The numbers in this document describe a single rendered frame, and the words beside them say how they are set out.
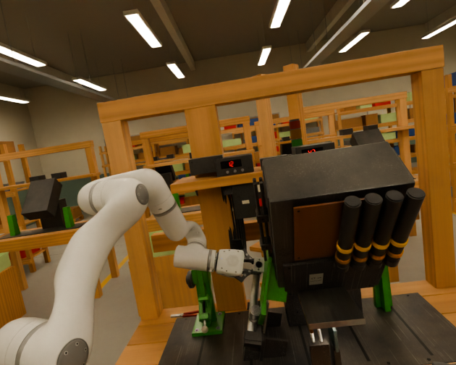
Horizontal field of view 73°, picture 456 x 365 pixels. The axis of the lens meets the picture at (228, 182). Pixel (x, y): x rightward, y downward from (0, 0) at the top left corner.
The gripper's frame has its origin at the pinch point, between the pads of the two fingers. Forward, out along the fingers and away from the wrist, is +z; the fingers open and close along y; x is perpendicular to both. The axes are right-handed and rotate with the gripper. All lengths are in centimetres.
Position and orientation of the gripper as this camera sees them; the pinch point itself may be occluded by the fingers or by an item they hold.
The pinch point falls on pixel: (256, 266)
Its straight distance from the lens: 123.4
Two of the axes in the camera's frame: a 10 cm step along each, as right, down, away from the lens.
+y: 1.3, -7.9, 6.0
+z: 9.9, 1.2, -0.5
